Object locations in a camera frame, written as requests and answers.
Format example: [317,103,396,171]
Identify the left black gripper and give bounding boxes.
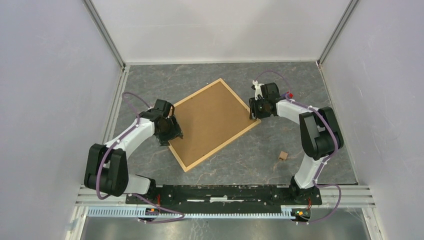
[155,114,183,147]

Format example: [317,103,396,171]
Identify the brown backing board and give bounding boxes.
[170,81,258,169]

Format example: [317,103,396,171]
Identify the purple cable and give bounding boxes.
[95,92,186,224]
[254,69,342,225]

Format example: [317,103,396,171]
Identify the small brown cube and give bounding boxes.
[278,151,288,161]

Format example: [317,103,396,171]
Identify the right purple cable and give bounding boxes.
[254,69,342,225]

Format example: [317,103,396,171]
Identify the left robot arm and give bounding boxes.
[84,99,183,204]

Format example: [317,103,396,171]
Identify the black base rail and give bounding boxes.
[144,184,323,214]

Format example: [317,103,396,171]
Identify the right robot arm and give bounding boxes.
[249,80,344,204]

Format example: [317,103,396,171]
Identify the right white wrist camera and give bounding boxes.
[251,80,264,100]

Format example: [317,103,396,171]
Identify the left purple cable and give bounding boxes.
[95,92,186,224]

